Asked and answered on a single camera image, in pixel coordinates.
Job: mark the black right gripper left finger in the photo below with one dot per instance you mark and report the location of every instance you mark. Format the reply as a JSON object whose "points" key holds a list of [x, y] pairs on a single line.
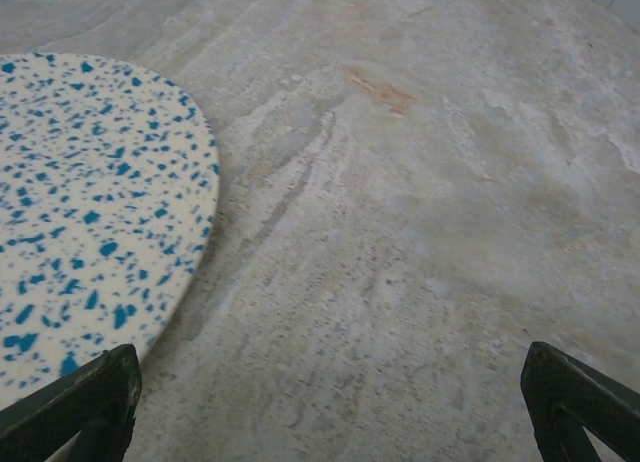
{"points": [[75, 397]]}

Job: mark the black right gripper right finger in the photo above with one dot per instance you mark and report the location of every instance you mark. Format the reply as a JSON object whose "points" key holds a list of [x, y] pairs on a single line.
{"points": [[560, 382]]}

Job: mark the blue speckled white plate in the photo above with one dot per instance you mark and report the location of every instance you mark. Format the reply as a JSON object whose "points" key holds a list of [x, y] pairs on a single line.
{"points": [[90, 182]]}

